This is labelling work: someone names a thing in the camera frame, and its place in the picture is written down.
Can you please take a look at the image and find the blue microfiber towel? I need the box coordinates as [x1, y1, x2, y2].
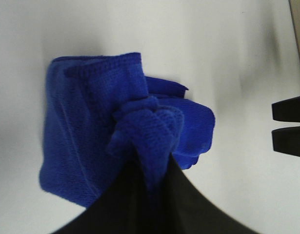
[39, 52, 215, 207]

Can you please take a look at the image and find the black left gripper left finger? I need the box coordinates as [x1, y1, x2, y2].
[55, 163, 160, 234]

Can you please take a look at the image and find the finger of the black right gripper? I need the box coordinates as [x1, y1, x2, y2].
[272, 126, 300, 157]
[272, 96, 300, 122]

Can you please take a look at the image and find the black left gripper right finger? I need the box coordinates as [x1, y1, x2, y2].
[158, 156, 257, 234]

